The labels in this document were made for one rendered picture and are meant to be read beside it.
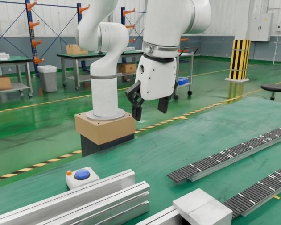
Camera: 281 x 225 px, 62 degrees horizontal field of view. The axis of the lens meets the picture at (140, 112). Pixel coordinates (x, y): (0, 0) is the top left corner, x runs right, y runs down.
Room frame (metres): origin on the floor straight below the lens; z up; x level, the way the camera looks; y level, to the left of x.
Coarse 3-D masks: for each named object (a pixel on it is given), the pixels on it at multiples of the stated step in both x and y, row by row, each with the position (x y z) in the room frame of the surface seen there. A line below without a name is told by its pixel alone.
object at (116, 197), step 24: (72, 192) 0.50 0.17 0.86; (96, 192) 0.53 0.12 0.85; (120, 192) 0.50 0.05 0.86; (144, 192) 0.54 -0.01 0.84; (0, 216) 0.42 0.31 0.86; (24, 216) 0.43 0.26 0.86; (48, 216) 0.46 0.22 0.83; (72, 216) 0.42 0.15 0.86; (96, 216) 0.45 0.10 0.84; (120, 216) 0.48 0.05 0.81
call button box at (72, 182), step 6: (84, 168) 0.66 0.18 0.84; (90, 168) 0.66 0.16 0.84; (66, 174) 0.62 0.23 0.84; (72, 174) 0.62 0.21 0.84; (90, 174) 0.62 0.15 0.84; (66, 180) 0.62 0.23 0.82; (72, 180) 0.59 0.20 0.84; (78, 180) 0.59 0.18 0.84; (84, 180) 0.59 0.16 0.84; (90, 180) 0.59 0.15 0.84; (96, 180) 0.60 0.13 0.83; (72, 186) 0.57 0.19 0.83; (78, 186) 0.57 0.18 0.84
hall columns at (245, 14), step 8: (240, 0) 6.63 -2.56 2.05; (248, 0) 6.47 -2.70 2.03; (240, 8) 6.61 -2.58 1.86; (248, 8) 6.45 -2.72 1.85; (240, 16) 6.59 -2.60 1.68; (248, 16) 6.70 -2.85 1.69; (240, 24) 6.57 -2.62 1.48; (248, 24) 6.68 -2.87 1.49; (240, 32) 6.55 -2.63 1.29; (248, 32) 6.66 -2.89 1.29; (240, 40) 6.51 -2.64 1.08; (248, 40) 6.56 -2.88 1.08; (240, 48) 6.49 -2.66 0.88; (248, 48) 6.60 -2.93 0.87; (232, 56) 6.64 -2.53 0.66; (240, 56) 6.47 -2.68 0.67; (232, 64) 6.61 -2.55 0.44; (240, 64) 6.44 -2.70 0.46; (232, 72) 6.59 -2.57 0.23; (240, 72) 6.43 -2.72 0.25
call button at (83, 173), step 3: (78, 171) 0.62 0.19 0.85; (81, 171) 0.62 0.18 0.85; (84, 171) 0.62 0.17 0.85; (87, 171) 0.62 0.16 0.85; (75, 174) 0.61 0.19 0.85; (78, 174) 0.60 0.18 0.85; (81, 174) 0.60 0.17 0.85; (84, 174) 0.60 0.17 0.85; (87, 174) 0.61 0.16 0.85; (78, 177) 0.60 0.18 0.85; (81, 177) 0.60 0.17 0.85; (84, 177) 0.60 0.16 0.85
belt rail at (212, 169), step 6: (276, 138) 0.96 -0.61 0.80; (264, 144) 0.91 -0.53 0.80; (270, 144) 0.94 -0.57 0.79; (252, 150) 0.87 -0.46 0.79; (258, 150) 0.88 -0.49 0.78; (240, 156) 0.83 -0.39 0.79; (246, 156) 0.84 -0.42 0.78; (222, 162) 0.75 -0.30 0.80; (228, 162) 0.77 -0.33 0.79; (210, 168) 0.72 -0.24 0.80; (216, 168) 0.74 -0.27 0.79; (198, 174) 0.68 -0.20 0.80; (204, 174) 0.70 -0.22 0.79; (192, 180) 0.67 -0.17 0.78
